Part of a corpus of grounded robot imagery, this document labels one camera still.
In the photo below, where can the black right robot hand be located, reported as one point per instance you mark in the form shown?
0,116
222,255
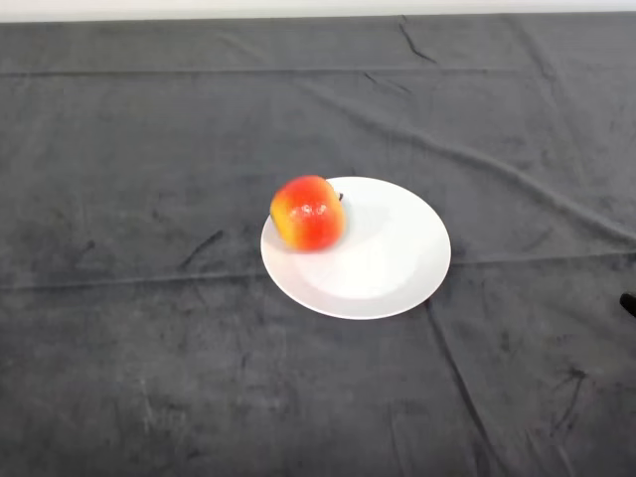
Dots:
630,303

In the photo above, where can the red and yellow apple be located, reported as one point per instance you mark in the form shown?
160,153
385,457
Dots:
308,216

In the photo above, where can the round white plate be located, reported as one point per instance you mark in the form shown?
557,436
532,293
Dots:
377,258

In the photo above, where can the black table cloth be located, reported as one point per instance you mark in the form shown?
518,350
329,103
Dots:
124,149

